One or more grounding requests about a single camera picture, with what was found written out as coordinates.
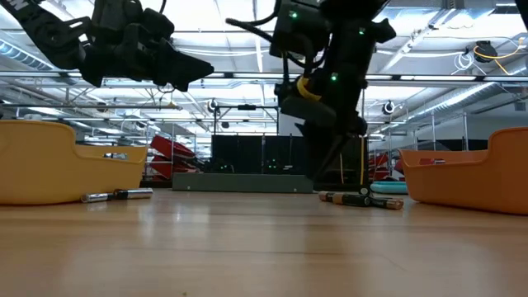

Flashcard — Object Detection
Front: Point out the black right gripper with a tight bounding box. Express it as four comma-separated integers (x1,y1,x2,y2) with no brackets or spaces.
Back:
274,70,370,181

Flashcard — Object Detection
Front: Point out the black partition panel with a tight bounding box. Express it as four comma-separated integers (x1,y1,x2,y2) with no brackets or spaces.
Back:
210,134,307,175

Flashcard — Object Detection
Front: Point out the yellow plastic bin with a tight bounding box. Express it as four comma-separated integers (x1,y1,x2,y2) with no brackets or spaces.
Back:
0,119,149,206

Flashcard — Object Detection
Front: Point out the red tilted rack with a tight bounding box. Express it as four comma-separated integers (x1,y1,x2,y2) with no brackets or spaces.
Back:
148,134,198,181

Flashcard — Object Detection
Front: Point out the blue calculator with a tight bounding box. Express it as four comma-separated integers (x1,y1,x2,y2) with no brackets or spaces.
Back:
370,181,409,196

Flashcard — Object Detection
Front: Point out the yellow cable tag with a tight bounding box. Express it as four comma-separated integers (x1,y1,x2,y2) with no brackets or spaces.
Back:
296,76,323,103

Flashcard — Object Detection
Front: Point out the black stand frame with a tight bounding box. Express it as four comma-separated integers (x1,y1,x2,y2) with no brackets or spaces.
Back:
212,104,281,138

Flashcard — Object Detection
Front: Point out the yellow ceiling cable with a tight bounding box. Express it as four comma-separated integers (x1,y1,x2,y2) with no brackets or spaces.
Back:
473,37,528,76

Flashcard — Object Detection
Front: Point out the orange plastic bin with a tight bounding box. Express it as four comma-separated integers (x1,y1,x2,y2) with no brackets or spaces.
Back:
398,126,528,217

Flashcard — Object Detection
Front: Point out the black ceiling device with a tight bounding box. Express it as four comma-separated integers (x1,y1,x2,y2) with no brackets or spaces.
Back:
474,40,499,64

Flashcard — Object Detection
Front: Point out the metal shelving rack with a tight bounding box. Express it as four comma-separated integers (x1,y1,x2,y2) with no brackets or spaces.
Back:
386,112,470,167

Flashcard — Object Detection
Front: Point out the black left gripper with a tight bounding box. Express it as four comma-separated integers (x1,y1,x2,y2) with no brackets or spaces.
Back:
78,0,215,93

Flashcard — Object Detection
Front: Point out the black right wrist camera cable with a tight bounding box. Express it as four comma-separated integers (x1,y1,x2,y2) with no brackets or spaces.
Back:
224,0,290,84

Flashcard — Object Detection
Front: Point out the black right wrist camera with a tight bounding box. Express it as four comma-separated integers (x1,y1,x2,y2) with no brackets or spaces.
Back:
270,0,332,59

